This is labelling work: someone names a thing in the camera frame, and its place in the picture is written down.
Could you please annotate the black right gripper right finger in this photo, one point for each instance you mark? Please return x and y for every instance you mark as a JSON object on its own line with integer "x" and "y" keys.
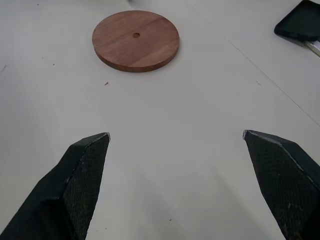
{"x": 287, "y": 185}

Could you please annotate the round wooden base disc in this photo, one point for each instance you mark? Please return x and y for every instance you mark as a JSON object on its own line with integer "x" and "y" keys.
{"x": 136, "y": 40}

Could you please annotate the black tray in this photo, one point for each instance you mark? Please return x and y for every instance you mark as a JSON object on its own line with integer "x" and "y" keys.
{"x": 300, "y": 22}

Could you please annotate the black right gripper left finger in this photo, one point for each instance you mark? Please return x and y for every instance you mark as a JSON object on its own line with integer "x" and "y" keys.
{"x": 67, "y": 192}

